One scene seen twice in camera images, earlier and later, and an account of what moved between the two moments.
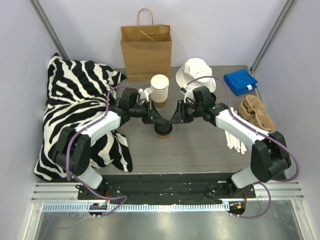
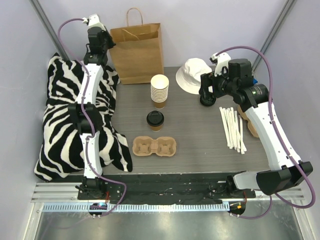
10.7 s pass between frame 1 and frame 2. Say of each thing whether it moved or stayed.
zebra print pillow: stayed
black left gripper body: moved
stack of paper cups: stayed
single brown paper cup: moved
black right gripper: moved
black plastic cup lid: moved
